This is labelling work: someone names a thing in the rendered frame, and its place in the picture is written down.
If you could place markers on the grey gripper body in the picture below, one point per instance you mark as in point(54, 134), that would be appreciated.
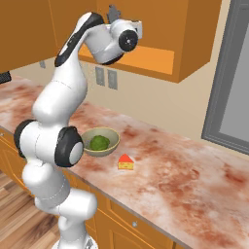
point(113, 13)

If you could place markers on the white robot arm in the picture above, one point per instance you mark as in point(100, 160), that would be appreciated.
point(58, 97)

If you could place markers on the green salad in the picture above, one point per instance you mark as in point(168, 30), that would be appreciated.
point(99, 143)

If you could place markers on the grey fridge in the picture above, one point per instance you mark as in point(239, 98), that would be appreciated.
point(231, 74)

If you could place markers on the pale green salad bowl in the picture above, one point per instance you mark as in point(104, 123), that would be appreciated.
point(110, 149)

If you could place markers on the yellow cheese wedge red rind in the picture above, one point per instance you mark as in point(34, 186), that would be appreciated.
point(125, 162)

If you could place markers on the orange base cabinet run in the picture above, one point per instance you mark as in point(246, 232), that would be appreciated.
point(8, 155)

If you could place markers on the orange base cabinet door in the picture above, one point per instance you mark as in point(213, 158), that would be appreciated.
point(107, 233)

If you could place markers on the black appliance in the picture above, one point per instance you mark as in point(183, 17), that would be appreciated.
point(4, 78)

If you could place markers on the silver drawer knob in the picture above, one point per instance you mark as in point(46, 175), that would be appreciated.
point(134, 223)

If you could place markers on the orange drawer front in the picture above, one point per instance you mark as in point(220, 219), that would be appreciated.
point(142, 231)

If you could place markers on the orange wall cabinet door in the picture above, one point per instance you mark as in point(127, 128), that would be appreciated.
point(68, 16)
point(22, 29)

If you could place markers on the orange open wall cabinet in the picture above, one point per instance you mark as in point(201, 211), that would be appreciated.
point(168, 39)

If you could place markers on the small grey wall outlet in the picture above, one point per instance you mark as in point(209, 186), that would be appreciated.
point(42, 64)

